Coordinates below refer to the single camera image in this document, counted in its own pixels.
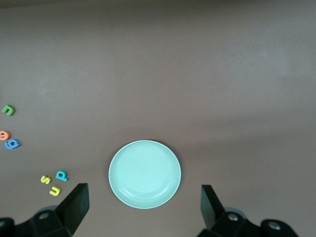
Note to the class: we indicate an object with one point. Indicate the brown table cover sheet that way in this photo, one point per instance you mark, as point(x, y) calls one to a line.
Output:
point(172, 74)

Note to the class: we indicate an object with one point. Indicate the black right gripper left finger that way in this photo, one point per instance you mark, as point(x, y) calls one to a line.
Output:
point(74, 207)

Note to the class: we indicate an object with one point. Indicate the orange o piece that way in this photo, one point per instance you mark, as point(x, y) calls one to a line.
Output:
point(4, 135)

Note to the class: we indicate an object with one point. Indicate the green foam letter n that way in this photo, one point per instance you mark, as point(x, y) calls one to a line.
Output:
point(8, 110)

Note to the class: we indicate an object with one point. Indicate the teal foam letter p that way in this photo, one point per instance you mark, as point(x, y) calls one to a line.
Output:
point(61, 175)

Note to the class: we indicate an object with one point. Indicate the blue foam letter g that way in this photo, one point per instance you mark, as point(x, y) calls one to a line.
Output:
point(12, 144)

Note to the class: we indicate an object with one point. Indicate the yellow foam letter u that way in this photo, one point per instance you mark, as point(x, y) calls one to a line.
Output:
point(54, 190)

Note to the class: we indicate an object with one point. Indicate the yellow foam letter s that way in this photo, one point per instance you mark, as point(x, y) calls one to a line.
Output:
point(46, 179)

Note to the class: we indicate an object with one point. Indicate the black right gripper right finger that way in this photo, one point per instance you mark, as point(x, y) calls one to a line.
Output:
point(212, 209)

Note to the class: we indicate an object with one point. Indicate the pale green round plate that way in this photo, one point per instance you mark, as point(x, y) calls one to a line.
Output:
point(145, 174)

